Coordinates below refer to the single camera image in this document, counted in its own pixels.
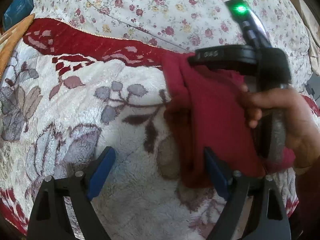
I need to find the floral white bed sheet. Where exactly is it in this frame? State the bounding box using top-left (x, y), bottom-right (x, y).
top-left (33, 0), bottom-right (319, 87)

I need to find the orange patterned plush blanket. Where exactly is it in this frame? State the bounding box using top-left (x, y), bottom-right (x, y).
top-left (0, 14), bottom-right (35, 77)

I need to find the white red floral plush blanket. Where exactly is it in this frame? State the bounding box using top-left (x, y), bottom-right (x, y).
top-left (1, 18), bottom-right (319, 239)

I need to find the dark red knit garment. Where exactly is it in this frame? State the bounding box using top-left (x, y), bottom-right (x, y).
top-left (161, 51), bottom-right (295, 189)

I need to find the beige curtain cloth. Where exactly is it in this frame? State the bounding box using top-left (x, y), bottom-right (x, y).
top-left (290, 0), bottom-right (319, 76)

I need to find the blue plastic bag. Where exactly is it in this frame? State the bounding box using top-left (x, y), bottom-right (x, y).
top-left (2, 0), bottom-right (34, 31)

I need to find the person's right hand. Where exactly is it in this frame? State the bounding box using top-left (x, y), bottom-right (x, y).
top-left (240, 83), bottom-right (319, 168)

